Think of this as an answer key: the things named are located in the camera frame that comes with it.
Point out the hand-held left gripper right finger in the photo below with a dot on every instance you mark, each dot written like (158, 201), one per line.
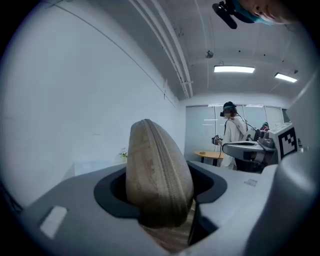
(237, 205)

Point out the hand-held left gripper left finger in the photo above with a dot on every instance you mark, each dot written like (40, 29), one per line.
(82, 225)

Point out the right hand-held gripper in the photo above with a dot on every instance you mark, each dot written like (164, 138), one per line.
(287, 140)

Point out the round wooden table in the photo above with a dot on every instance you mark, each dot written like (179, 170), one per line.
(207, 153)

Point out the person's gray shirt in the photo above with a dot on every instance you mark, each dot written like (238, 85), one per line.
(297, 187)

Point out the rectangular ceiling light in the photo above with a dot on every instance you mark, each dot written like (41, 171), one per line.
(286, 77)
(233, 69)

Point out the round ceiling detector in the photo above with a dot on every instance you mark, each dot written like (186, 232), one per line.
(209, 54)

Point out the white ceiling pipe bundle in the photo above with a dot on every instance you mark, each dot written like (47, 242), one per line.
(175, 57)

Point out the person's face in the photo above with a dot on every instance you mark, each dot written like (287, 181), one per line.
(270, 10)

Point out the black head camera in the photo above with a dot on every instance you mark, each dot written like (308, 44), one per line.
(228, 18)

